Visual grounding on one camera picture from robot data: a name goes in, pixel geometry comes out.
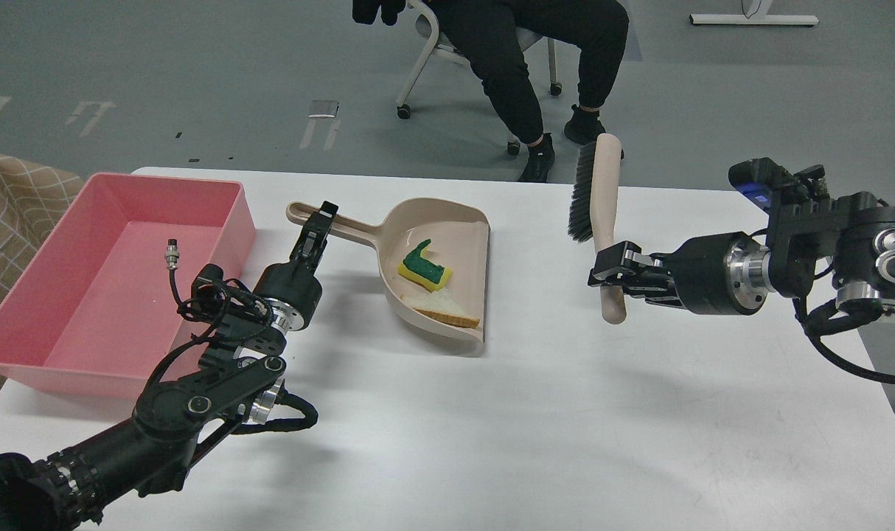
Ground grey floor socket plate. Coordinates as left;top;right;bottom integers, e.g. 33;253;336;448
308;100;340;119

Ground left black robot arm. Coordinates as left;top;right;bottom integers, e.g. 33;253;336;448
0;202;338;530

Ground pink plastic bin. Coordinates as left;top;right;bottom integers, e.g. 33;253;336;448
0;173;256;400

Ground tan checkered cloth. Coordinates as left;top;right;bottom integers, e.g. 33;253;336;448
0;147;84;428

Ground white desk base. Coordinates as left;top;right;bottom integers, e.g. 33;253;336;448
689;1;821;28

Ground beige plastic dustpan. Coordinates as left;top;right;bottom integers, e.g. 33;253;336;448
330;198;490;343

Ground yellow green sponge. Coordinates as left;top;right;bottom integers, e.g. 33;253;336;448
397;239;453;292

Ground white office chair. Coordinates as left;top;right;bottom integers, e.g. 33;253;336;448
396;1;563;120

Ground bread slice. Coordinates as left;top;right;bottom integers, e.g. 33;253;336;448
400;288;481;329

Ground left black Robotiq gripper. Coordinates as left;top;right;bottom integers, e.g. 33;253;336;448
253;201;338;333

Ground beige hand brush black bristles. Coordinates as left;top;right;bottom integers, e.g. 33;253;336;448
567;133;628;326

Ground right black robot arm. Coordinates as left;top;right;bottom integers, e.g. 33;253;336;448
587;158;895;384

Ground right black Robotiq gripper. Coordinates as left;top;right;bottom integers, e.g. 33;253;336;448
587;232;775;316

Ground seated person in black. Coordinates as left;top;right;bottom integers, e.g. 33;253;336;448
352;0;630;184

